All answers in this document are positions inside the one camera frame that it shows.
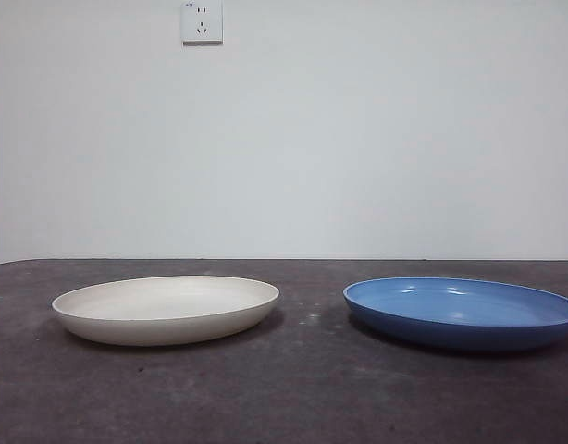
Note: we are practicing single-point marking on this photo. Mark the blue round plate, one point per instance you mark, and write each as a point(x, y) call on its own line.
point(450, 319)

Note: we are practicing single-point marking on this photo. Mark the white wall socket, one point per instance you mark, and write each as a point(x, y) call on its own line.
point(202, 23)

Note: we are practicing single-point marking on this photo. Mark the white round plate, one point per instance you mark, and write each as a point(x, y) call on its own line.
point(164, 314)

